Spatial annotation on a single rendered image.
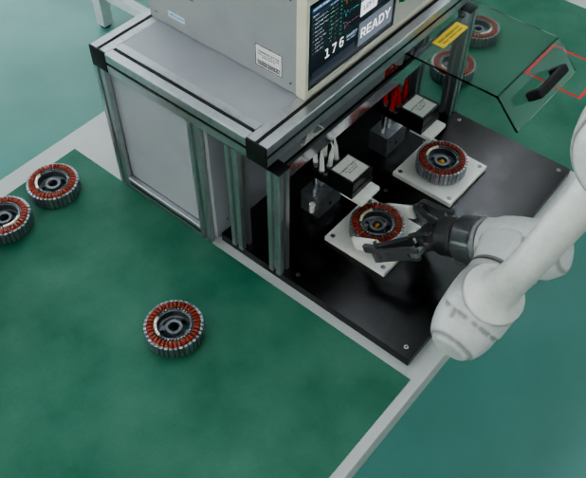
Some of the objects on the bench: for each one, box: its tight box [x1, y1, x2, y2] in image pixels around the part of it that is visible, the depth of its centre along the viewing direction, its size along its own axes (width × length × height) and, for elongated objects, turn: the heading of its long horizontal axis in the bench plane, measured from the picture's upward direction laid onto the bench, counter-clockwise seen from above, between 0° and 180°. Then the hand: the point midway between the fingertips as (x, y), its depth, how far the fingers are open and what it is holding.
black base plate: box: [222, 83, 571, 366], centre depth 165 cm, size 47×64×2 cm
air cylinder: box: [368, 120, 406, 156], centre depth 174 cm, size 5×8×6 cm
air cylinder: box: [301, 179, 340, 218], centre depth 162 cm, size 5×8×6 cm
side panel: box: [94, 64, 221, 243], centre depth 154 cm, size 28×3×32 cm, turn 50°
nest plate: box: [324, 198, 421, 277], centre depth 157 cm, size 15×15×1 cm
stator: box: [349, 202, 405, 243], centre depth 156 cm, size 11×11×4 cm
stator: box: [143, 300, 205, 359], centre depth 144 cm, size 11×11×4 cm
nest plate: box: [393, 138, 486, 208], centre depth 169 cm, size 15×15×1 cm
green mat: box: [0, 149, 411, 478], centre depth 143 cm, size 94×61×1 cm, turn 50°
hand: (377, 226), depth 155 cm, fingers closed on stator, 11 cm apart
